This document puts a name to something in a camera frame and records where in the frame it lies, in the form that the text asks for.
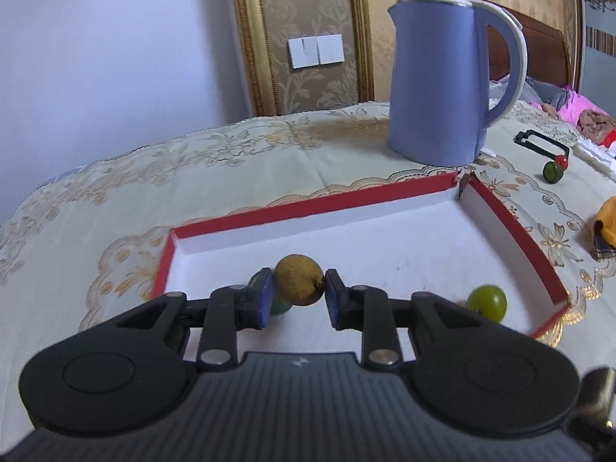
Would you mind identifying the red shallow box with white inside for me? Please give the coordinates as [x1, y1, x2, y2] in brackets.
[151, 171, 571, 340]

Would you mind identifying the blue electric kettle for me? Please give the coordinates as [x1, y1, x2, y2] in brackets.
[387, 0, 526, 167]

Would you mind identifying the pink cloth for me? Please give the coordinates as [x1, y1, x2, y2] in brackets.
[553, 85, 616, 147]

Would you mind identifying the white wall switch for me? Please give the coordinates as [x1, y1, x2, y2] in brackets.
[287, 33, 346, 69]

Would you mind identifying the cream floral tablecloth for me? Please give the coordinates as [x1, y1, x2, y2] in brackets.
[0, 101, 616, 444]

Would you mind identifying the yellow orange soft item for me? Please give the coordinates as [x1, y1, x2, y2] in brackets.
[589, 196, 616, 263]

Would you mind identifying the blue decorated cabinet door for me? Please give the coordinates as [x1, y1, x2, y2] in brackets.
[575, 0, 616, 116]

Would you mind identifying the brown wooden headboard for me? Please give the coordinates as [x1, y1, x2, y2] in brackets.
[407, 0, 576, 94]

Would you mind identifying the brown round longan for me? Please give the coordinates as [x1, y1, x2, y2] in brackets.
[273, 254, 325, 306]

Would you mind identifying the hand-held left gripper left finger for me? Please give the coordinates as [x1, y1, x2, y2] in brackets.
[112, 268, 274, 372]

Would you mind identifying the dark green round fruit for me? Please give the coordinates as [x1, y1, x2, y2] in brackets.
[248, 273, 293, 317]

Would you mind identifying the gold wall moulding frame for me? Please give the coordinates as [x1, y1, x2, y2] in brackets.
[228, 0, 375, 117]

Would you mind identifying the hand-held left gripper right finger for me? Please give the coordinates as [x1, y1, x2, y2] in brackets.
[325, 268, 487, 372]

